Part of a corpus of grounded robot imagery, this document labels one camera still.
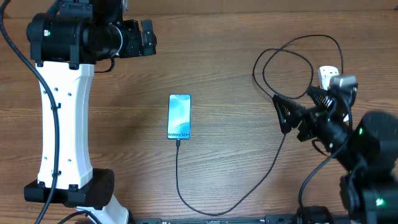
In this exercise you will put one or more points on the blue Galaxy smartphone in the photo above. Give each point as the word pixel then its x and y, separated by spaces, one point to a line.
pixel 179 116

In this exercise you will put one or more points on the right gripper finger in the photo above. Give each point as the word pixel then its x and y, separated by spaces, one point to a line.
pixel 289 113
pixel 320 97

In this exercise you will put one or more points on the white power strip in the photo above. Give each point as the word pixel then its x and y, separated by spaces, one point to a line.
pixel 325 73

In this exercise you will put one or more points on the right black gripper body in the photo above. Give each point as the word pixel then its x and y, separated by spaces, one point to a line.
pixel 331 135

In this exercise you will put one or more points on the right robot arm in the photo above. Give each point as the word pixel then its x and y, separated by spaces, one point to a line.
pixel 368 152

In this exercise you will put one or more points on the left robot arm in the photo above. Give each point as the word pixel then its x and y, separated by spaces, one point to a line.
pixel 65 44

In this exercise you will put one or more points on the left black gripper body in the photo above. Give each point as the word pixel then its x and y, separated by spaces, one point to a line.
pixel 132 45

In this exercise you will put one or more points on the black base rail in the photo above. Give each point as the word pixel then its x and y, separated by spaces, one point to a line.
pixel 268 219

